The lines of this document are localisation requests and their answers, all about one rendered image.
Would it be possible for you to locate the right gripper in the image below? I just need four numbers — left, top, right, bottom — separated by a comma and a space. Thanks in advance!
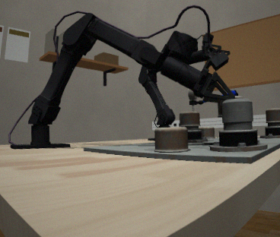
177, 51, 235, 103

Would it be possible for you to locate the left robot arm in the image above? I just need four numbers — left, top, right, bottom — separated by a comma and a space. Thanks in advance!
138, 44, 198, 128

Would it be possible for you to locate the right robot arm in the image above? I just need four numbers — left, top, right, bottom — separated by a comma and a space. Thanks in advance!
11, 13, 198, 149

